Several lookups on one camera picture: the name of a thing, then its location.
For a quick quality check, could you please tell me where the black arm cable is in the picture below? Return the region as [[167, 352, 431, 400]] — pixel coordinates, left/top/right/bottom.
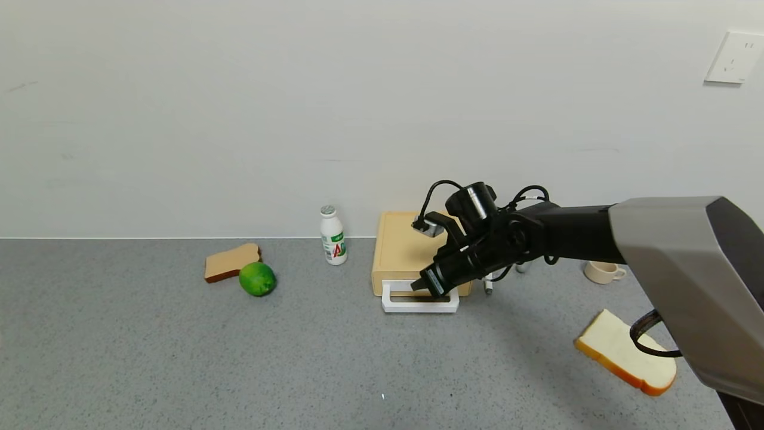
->
[[507, 185, 551, 208]]

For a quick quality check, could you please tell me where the beige cup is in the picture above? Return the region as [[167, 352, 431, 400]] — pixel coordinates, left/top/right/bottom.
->
[[584, 260, 628, 285]]

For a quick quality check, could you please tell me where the white wall socket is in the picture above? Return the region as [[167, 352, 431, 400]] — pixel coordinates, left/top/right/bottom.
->
[[704, 31, 764, 85]]

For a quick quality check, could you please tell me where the white milk bottle green label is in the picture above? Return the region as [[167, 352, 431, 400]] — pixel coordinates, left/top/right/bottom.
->
[[320, 205, 349, 266]]

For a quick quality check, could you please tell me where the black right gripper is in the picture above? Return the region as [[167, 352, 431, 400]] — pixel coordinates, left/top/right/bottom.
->
[[410, 248, 475, 297]]

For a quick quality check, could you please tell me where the brown toast slice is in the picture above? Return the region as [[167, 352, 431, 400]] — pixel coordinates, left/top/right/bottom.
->
[[204, 242, 263, 284]]

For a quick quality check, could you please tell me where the white bread slice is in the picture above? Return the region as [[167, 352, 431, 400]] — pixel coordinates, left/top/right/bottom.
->
[[574, 309, 678, 397]]

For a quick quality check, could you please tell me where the green lime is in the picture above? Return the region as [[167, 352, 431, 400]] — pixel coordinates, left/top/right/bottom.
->
[[239, 262, 278, 297]]

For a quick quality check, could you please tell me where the yellow drawer case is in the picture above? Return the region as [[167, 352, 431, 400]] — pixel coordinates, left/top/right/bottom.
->
[[371, 211, 472, 281]]

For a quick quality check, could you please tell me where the black camera cable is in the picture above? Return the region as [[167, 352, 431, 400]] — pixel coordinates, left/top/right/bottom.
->
[[417, 179, 464, 225]]

